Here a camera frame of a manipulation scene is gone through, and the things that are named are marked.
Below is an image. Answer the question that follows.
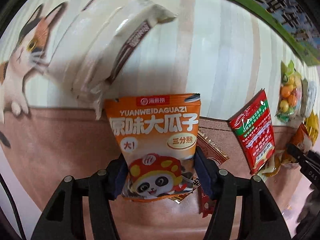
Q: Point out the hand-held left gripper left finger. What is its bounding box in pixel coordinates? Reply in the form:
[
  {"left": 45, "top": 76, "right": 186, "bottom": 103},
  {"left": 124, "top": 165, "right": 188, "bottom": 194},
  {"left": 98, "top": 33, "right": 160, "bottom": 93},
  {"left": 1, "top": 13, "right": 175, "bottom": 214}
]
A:
[{"left": 30, "top": 158, "right": 130, "bottom": 240}]

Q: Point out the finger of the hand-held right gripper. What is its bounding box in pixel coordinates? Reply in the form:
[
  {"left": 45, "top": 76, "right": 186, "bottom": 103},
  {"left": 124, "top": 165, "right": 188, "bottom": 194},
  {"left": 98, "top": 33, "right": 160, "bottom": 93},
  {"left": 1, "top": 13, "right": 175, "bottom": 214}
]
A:
[{"left": 286, "top": 144, "right": 320, "bottom": 167}]

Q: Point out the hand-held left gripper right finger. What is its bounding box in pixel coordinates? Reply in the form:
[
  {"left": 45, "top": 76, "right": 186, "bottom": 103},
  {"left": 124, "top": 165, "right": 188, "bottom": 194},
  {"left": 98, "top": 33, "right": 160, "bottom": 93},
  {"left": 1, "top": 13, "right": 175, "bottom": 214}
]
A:
[{"left": 194, "top": 145, "right": 293, "bottom": 240}]

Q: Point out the white yellow snack packet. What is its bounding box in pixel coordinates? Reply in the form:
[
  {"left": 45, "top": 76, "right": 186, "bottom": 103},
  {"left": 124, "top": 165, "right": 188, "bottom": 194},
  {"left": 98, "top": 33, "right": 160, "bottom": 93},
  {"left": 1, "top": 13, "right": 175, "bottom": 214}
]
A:
[{"left": 260, "top": 152, "right": 283, "bottom": 178}]

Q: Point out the red chocolate snack packet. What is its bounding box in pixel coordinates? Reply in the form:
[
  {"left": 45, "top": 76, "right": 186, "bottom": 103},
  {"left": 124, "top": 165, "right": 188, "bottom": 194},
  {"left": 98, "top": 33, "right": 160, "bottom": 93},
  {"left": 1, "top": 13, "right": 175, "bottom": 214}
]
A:
[{"left": 197, "top": 180, "right": 213, "bottom": 215}]

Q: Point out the orange sunflower seed packet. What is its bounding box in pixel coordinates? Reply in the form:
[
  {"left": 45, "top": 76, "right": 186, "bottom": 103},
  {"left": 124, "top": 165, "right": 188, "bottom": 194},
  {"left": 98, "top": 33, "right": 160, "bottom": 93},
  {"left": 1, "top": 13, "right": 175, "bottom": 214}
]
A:
[{"left": 104, "top": 93, "right": 202, "bottom": 202}]

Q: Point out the orange white snack packet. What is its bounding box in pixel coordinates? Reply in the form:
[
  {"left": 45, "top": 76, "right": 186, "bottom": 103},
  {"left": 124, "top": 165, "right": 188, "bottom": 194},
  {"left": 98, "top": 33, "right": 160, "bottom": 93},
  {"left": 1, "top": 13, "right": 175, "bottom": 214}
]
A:
[{"left": 291, "top": 124, "right": 315, "bottom": 153}]

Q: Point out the brown snack wrapper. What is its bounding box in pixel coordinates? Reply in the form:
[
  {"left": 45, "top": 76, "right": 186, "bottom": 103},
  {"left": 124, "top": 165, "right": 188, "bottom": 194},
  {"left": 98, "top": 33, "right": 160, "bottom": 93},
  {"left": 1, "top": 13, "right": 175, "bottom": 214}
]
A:
[{"left": 197, "top": 127, "right": 230, "bottom": 165}]

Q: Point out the red green snack packet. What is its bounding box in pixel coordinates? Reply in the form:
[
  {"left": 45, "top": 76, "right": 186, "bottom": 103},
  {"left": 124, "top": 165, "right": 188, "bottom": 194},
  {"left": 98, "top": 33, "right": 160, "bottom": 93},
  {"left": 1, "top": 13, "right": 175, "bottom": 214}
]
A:
[{"left": 229, "top": 88, "right": 276, "bottom": 175}]

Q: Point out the pale white snack packet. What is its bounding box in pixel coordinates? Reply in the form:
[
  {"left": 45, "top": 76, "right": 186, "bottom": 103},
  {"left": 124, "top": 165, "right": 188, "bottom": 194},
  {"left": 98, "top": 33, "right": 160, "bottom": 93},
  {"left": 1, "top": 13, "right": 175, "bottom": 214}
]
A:
[{"left": 301, "top": 79, "right": 320, "bottom": 118}]

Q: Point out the clear bag of colourful candies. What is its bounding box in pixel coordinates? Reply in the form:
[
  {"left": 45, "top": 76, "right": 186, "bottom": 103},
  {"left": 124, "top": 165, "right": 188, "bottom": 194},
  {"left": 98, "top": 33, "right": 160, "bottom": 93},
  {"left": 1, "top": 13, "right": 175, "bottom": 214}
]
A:
[{"left": 275, "top": 60, "right": 304, "bottom": 123}]

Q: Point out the cat printed striped cloth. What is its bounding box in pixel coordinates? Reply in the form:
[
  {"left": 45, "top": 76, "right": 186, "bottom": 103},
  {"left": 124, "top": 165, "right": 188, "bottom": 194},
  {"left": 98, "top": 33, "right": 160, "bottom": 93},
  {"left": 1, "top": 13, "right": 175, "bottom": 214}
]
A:
[{"left": 0, "top": 0, "right": 320, "bottom": 240}]

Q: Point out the large white bag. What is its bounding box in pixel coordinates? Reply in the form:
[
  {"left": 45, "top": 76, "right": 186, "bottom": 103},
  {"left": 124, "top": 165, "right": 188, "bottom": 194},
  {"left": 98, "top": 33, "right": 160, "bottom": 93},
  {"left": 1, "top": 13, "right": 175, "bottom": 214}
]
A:
[{"left": 46, "top": 0, "right": 178, "bottom": 120}]

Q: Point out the green blue milk carton box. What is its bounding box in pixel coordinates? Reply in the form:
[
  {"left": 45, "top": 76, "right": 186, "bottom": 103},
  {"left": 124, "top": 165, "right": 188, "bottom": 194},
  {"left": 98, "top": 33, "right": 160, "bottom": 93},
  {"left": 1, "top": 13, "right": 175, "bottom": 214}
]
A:
[{"left": 185, "top": 0, "right": 320, "bottom": 67}]

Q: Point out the black cable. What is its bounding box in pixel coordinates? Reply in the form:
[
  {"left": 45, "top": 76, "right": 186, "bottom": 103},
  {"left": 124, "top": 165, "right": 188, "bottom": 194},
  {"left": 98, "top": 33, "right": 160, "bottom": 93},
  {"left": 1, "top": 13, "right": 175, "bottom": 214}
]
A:
[{"left": 0, "top": 175, "right": 27, "bottom": 240}]

